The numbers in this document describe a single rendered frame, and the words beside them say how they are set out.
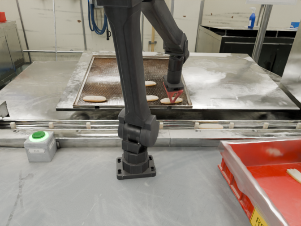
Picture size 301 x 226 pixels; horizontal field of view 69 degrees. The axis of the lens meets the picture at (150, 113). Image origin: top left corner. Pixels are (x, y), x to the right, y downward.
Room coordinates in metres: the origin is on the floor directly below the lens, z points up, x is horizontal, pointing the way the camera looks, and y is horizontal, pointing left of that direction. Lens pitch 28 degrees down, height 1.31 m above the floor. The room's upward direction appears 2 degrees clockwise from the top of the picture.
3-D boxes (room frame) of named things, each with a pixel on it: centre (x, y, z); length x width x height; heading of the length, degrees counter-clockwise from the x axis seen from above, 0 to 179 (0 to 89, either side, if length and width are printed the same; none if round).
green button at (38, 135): (0.58, 0.35, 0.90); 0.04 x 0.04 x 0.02
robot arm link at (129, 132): (0.55, 0.04, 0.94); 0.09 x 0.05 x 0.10; 157
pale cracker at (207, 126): (0.75, -0.24, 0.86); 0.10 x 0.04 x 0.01; 94
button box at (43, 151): (0.58, 0.35, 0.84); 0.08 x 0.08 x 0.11; 4
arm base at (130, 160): (0.53, 0.04, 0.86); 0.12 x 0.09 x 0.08; 100
